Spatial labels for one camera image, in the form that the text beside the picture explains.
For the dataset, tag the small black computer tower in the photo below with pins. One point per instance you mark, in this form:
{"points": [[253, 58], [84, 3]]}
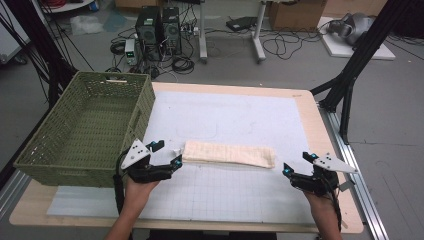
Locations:
{"points": [[171, 31]]}

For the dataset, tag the white floor board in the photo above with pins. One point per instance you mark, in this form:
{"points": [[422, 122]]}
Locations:
{"points": [[343, 50]]}

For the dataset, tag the white cabinet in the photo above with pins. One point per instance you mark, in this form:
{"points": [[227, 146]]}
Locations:
{"points": [[11, 36]]}

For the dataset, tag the white grid mat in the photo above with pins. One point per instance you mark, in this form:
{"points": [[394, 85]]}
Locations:
{"points": [[226, 193]]}

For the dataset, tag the large cardboard box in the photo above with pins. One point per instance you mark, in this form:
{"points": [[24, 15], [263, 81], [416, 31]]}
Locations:
{"points": [[296, 15]]}

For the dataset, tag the cream towel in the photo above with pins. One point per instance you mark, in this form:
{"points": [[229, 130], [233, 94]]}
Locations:
{"points": [[230, 154]]}

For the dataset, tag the white round table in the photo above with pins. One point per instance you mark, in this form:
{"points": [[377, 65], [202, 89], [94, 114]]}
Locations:
{"points": [[68, 7]]}

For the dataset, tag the black metal stand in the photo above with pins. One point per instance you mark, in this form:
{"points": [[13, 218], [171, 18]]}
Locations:
{"points": [[363, 50], [43, 50]]}

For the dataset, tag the grey robot head shell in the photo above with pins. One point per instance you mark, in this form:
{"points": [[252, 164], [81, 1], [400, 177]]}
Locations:
{"points": [[351, 27]]}

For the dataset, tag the green woven plastic basket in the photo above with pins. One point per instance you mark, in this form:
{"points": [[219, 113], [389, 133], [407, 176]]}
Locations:
{"points": [[90, 123]]}

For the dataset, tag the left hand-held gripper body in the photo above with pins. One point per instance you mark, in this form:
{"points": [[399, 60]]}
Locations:
{"points": [[135, 156]]}

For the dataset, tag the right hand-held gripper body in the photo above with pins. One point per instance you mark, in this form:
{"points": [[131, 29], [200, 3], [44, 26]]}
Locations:
{"points": [[316, 183]]}

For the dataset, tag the white desk leg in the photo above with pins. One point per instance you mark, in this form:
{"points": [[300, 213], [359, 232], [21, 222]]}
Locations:
{"points": [[258, 36], [202, 33]]}

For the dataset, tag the person's left hand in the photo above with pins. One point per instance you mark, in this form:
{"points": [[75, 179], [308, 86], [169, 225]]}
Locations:
{"points": [[137, 196]]}

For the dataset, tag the person's dark clothing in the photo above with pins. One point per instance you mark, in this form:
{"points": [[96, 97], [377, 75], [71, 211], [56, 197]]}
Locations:
{"points": [[213, 235]]}

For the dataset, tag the clear plastic bag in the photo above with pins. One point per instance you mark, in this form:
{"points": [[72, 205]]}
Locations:
{"points": [[86, 25]]}

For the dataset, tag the person's right hand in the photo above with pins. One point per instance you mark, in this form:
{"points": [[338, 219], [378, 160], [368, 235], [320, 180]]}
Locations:
{"points": [[323, 205]]}

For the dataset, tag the large black computer tower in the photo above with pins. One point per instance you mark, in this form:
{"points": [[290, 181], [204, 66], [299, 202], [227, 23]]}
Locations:
{"points": [[148, 33]]}

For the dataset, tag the flat black device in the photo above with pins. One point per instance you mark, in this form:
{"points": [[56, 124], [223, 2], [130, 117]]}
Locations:
{"points": [[240, 23]]}

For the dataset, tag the aluminium rail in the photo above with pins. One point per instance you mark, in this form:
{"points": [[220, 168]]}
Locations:
{"points": [[353, 166], [11, 191]]}

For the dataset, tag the small cardboard box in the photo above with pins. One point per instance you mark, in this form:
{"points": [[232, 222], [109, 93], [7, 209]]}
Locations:
{"points": [[136, 3]]}

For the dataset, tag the grey bench power supply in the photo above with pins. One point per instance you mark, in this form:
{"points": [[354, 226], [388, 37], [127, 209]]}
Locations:
{"points": [[130, 51]]}

